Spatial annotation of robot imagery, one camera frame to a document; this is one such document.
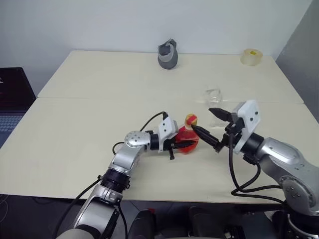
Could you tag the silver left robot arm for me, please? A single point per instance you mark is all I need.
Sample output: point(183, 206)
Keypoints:
point(124, 156)

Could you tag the translucent tape roll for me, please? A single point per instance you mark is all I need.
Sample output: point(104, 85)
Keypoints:
point(251, 58)

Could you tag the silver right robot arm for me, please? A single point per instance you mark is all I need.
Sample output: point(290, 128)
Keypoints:
point(286, 159)

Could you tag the clear bottle with red label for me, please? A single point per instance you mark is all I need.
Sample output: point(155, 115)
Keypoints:
point(185, 135)

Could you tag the dark rounded shape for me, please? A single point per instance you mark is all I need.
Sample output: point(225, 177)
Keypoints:
point(142, 224)
point(204, 221)

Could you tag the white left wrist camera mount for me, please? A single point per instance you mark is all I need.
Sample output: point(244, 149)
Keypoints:
point(166, 128)

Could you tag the dark open laptop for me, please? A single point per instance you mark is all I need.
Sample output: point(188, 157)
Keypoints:
point(13, 89)

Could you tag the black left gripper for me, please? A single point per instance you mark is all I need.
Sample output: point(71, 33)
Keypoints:
point(172, 146)

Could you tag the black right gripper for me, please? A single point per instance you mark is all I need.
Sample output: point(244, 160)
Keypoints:
point(234, 128)

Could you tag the grey moulded plastic object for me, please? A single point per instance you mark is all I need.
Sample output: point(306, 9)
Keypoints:
point(167, 58)

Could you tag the clear wine glass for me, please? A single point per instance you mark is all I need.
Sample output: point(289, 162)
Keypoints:
point(213, 95)

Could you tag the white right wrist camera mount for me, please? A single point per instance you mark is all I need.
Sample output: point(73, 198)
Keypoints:
point(250, 114)

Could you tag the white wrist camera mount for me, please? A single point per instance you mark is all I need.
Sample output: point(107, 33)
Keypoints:
point(166, 128)
point(250, 114)

